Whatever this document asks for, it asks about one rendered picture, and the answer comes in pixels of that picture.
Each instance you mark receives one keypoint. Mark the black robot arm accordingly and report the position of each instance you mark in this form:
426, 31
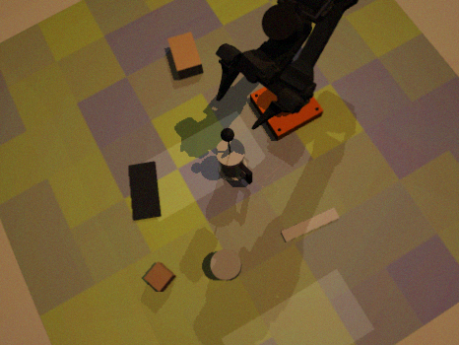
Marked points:
289, 23

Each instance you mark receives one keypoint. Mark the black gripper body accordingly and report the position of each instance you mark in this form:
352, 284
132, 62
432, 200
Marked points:
287, 98

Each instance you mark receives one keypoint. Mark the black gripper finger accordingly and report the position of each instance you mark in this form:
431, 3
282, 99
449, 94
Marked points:
272, 110
228, 76

